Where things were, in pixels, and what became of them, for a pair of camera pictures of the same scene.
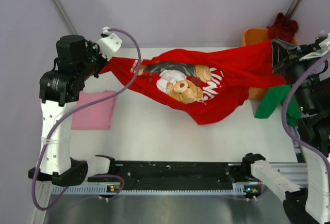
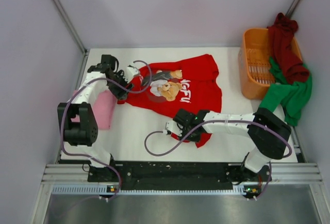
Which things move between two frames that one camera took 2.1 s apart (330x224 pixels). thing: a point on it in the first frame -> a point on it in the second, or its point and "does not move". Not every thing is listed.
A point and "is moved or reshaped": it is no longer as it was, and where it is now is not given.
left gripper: x=92 y=47 -> x=120 y=93
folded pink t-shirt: x=97 y=116 does not move
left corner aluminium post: x=58 y=5 does not move
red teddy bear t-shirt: x=199 y=83 is moved or reshaped
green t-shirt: x=274 y=97 does not move
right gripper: x=281 y=51 -> x=196 y=139
